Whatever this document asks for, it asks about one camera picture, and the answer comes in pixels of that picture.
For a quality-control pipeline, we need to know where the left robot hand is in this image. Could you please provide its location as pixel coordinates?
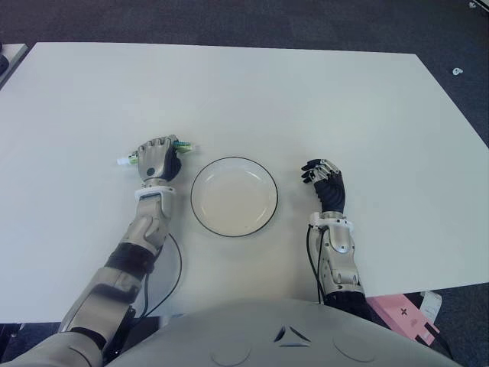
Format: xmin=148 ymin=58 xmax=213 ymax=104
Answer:
xmin=135 ymin=133 xmax=183 ymax=182

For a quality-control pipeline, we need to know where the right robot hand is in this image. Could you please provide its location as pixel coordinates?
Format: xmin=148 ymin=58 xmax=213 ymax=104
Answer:
xmin=300 ymin=157 xmax=347 ymax=213

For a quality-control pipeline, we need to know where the green white toothpaste tube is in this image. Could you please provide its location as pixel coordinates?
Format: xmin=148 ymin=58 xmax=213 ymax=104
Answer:
xmin=115 ymin=140 xmax=201 ymax=167

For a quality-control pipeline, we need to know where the white plate with black rim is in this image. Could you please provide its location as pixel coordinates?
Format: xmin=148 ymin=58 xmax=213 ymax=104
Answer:
xmin=189 ymin=156 xmax=280 ymax=237

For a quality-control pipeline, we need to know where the pink box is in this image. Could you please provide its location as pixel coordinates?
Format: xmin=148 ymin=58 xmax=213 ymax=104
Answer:
xmin=365 ymin=293 xmax=441 ymax=346

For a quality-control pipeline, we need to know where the white paper tag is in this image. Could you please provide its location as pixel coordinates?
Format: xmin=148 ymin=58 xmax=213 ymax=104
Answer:
xmin=419 ymin=291 xmax=444 ymax=319

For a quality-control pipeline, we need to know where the grey robot torso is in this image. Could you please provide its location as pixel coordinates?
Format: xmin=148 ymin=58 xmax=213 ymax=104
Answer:
xmin=101 ymin=299 xmax=461 ymax=367

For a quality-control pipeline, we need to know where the black cable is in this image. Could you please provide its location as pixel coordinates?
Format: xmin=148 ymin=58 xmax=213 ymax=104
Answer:
xmin=131 ymin=232 xmax=184 ymax=320
xmin=305 ymin=223 xmax=329 ymax=307

